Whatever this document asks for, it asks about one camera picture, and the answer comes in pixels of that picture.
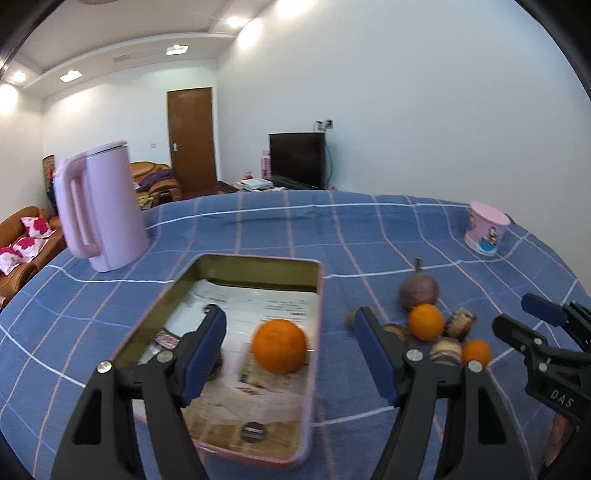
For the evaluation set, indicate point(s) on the blue plaid tablecloth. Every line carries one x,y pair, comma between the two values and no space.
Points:
286,230

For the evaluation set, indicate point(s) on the ceiling air vent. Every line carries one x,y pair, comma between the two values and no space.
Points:
127,57

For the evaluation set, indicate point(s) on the pink cartoon cup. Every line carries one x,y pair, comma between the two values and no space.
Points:
487,226

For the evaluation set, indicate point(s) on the brown leather sofa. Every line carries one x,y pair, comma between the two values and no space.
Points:
18,286

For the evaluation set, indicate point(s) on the printed paper sheet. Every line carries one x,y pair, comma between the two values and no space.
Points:
258,401

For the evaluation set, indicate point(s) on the low television table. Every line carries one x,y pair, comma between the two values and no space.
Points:
253,184

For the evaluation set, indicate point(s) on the brown wooden door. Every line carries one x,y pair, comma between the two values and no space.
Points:
191,138

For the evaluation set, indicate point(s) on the small yellow fruit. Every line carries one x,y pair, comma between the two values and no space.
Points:
352,319

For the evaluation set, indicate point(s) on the pink electric kettle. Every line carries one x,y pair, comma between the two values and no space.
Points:
111,207

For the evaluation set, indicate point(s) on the large orange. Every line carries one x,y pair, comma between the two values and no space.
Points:
279,347

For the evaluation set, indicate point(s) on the brown leather armchair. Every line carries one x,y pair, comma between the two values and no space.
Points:
161,187

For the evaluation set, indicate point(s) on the person's right hand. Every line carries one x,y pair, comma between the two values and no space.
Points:
561,438

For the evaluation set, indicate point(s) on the black flat television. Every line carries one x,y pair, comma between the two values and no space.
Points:
296,159

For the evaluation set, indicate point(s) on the wall power outlet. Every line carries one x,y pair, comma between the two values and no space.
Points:
325,123

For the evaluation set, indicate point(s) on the rectangular metal tin tray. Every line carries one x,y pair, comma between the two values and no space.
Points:
258,270

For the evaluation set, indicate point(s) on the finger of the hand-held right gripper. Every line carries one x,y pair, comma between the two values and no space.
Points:
542,308
510,328

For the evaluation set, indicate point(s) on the square ceiling light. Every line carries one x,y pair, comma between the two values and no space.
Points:
70,76
177,48

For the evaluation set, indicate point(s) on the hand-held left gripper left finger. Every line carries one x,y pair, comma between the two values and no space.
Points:
207,351

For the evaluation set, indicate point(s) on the brown nut-topped pastry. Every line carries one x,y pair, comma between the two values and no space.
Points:
460,324

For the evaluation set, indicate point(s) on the woven standing object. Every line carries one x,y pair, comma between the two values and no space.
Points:
48,168

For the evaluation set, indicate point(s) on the pink box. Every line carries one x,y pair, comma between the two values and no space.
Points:
264,164

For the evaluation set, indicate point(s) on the round ceiling spotlight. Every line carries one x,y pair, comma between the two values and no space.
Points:
18,76
234,21

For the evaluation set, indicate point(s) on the small orange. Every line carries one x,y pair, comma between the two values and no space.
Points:
476,353

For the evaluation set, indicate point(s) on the purple passion fruit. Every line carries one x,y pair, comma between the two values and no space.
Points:
418,288

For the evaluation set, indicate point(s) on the medium orange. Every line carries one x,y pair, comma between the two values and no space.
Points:
425,322

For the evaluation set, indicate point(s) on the round tan-topped pastry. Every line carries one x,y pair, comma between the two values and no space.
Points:
445,351

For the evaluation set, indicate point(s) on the pink floral pillow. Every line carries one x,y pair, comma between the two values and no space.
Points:
37,226
10,261
28,244

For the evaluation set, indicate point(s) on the purple blanket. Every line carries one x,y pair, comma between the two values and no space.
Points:
156,177

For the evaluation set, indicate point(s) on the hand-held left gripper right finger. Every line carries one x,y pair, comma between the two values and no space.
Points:
376,356

